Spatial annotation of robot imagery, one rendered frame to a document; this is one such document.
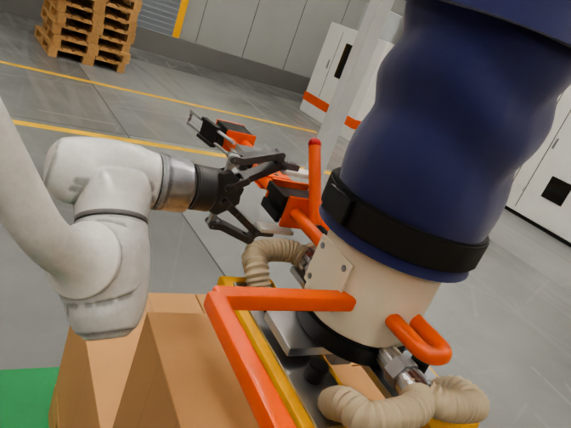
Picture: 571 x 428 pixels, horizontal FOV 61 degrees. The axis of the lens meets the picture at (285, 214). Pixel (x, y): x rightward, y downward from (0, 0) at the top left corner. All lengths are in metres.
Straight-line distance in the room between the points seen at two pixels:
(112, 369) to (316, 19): 10.90
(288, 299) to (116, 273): 0.22
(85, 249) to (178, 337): 0.38
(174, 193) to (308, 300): 0.28
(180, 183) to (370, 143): 0.31
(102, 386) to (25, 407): 0.71
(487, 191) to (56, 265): 0.50
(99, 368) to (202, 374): 0.59
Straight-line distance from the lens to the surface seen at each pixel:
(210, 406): 0.85
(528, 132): 0.60
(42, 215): 0.58
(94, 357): 1.48
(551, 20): 0.56
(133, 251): 0.68
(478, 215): 0.60
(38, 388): 2.15
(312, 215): 0.83
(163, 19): 10.26
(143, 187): 0.73
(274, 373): 0.66
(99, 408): 1.36
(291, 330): 0.69
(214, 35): 10.80
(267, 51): 11.40
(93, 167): 0.72
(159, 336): 0.94
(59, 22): 7.34
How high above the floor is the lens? 1.53
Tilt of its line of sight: 21 degrees down
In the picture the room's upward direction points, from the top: 21 degrees clockwise
